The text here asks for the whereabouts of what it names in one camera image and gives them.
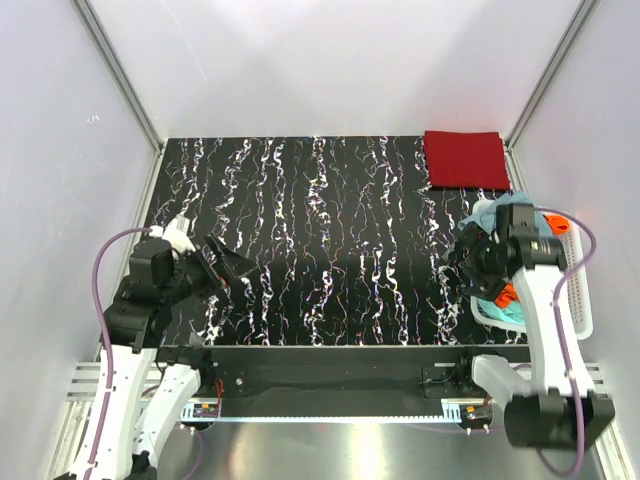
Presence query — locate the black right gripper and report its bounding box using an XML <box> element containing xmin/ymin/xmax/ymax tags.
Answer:
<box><xmin>435</xmin><ymin>221</ymin><xmax>508</xmax><ymax>302</ymax></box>

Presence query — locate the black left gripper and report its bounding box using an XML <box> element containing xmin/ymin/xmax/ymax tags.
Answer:
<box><xmin>162</xmin><ymin>231</ymin><xmax>257</xmax><ymax>304</ymax></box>

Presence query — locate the light blue t-shirt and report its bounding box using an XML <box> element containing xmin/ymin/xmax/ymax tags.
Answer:
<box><xmin>457</xmin><ymin>191</ymin><xmax>535</xmax><ymax>234</ymax></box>

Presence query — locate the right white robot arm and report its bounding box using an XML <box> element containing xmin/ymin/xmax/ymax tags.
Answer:
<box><xmin>450</xmin><ymin>203</ymin><xmax>615</xmax><ymax>450</ymax></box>

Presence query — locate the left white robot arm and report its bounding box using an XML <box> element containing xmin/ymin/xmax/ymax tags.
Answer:
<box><xmin>64</xmin><ymin>227</ymin><xmax>258</xmax><ymax>479</ymax></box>

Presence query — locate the teal t-shirt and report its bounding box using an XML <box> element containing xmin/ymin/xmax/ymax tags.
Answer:
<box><xmin>477</xmin><ymin>299</ymin><xmax>525</xmax><ymax>326</ymax></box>

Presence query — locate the orange t-shirt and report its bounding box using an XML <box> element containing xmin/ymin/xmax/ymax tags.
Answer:
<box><xmin>543</xmin><ymin>213</ymin><xmax>572</xmax><ymax>237</ymax></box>

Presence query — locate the white plastic laundry basket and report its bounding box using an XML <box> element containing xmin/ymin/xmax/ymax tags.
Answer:
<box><xmin>470</xmin><ymin>209</ymin><xmax>594</xmax><ymax>340</ymax></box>

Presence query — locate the folded red t-shirt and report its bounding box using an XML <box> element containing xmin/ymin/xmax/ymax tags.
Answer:
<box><xmin>423</xmin><ymin>130</ymin><xmax>510</xmax><ymax>190</ymax></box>

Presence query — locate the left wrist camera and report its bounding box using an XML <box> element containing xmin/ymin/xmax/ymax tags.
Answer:
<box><xmin>149</xmin><ymin>215</ymin><xmax>196</xmax><ymax>254</ymax></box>

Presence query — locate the right aluminium corner post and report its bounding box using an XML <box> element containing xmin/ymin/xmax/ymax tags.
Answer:
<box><xmin>504</xmin><ymin>0</ymin><xmax>601</xmax><ymax>151</ymax></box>

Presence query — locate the aluminium corner post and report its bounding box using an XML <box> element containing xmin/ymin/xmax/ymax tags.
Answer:
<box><xmin>504</xmin><ymin>0</ymin><xmax>601</xmax><ymax>151</ymax></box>
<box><xmin>72</xmin><ymin>0</ymin><xmax>166</xmax><ymax>151</ymax></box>

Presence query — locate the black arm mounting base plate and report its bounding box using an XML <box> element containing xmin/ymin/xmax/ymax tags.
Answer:
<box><xmin>154</xmin><ymin>344</ymin><xmax>534</xmax><ymax>419</ymax></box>

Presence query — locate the aluminium frame rail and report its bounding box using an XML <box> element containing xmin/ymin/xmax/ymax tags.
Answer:
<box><xmin>66</xmin><ymin>362</ymin><xmax>167</xmax><ymax>401</ymax></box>

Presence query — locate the left aluminium corner post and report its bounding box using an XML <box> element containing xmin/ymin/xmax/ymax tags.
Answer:
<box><xmin>72</xmin><ymin>0</ymin><xmax>166</xmax><ymax>151</ymax></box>

